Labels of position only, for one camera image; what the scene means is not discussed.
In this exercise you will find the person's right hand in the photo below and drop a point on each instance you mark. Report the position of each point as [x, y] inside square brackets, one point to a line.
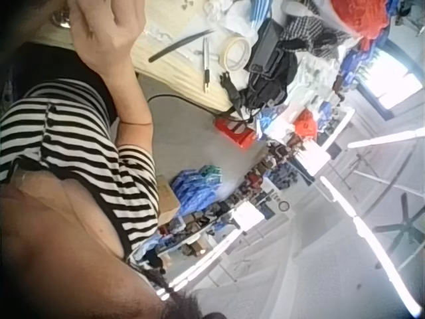
[103, 36]

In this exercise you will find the person's right fingers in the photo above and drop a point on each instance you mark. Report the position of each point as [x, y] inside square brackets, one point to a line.
[131, 15]

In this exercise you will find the black curved strip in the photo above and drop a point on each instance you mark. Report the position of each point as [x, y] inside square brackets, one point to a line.
[179, 44]

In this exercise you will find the shiny metal fitting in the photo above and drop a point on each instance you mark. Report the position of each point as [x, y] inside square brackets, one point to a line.
[61, 19]

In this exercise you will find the cream pleated table cover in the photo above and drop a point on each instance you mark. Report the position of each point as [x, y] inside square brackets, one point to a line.
[166, 76]

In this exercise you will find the silver pen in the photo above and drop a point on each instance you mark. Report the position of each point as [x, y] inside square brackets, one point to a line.
[206, 63]

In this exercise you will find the person's legs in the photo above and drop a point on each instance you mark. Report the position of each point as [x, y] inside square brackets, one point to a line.
[50, 63]

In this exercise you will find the heap of white plastic bags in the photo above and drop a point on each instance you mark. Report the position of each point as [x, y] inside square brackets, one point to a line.
[232, 11]

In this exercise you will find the white tape roll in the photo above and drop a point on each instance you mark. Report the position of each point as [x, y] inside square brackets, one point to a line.
[229, 54]

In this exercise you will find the black bag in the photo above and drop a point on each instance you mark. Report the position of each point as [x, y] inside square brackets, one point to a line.
[270, 66]

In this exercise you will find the red plastic crate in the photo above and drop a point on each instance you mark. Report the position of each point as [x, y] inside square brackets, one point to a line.
[237, 131]

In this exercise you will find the black white checkered cloth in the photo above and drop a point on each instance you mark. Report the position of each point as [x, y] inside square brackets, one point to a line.
[308, 30]

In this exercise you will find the stack of blue crates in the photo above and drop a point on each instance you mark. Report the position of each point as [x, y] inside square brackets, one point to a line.
[196, 186]

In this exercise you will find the brown cardboard box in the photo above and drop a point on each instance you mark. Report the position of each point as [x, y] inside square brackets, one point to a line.
[167, 199]

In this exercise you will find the small red bag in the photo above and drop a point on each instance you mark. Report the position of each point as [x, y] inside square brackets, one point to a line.
[305, 124]

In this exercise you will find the shelf of assorted goods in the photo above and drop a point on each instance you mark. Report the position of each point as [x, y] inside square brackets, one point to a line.
[239, 199]

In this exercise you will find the white table with goods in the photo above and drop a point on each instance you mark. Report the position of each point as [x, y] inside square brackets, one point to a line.
[318, 139]

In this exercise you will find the red mesh cloth heap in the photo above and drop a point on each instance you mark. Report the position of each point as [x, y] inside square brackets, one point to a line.
[360, 16]

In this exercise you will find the long ceiling light tube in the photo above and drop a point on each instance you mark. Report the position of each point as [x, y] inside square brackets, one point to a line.
[385, 138]
[368, 239]
[202, 262]

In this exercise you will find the bright window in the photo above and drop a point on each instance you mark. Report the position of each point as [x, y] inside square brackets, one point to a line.
[391, 79]

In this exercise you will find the ceiling fan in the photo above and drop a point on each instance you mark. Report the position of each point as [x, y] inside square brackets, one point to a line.
[400, 226]

